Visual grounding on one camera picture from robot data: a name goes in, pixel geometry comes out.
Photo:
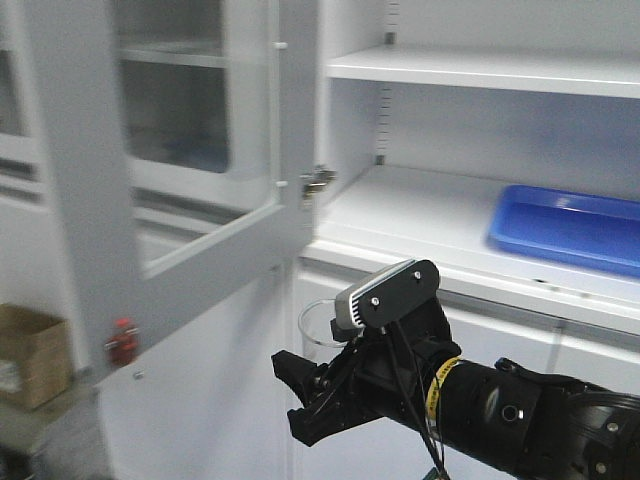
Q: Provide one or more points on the metal door hinge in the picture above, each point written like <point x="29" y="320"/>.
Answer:
<point x="317" y="180"/>

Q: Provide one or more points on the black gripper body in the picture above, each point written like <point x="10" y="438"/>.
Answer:
<point x="399" y="370"/>

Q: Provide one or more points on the clear glass beaker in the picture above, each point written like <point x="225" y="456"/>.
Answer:
<point x="314" y="324"/>

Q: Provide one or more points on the white glass cabinet door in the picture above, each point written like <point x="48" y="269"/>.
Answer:
<point x="169" y="140"/>

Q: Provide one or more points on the white wall cabinet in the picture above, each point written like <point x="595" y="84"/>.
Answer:
<point x="427" y="111"/>

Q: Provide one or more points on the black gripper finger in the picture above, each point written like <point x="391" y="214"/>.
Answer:
<point x="328" y="415"/>
<point x="309" y="380"/>

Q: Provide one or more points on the blue plastic tray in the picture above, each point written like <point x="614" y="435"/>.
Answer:
<point x="579" y="229"/>

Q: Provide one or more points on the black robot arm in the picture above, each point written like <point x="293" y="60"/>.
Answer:
<point x="526" y="424"/>

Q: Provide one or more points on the red bottle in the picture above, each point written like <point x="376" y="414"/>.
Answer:
<point x="122" y="347"/>

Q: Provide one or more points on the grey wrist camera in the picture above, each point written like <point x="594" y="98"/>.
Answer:
<point x="383" y="297"/>

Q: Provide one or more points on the cardboard box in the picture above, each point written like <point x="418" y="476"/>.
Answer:
<point x="36" y="364"/>

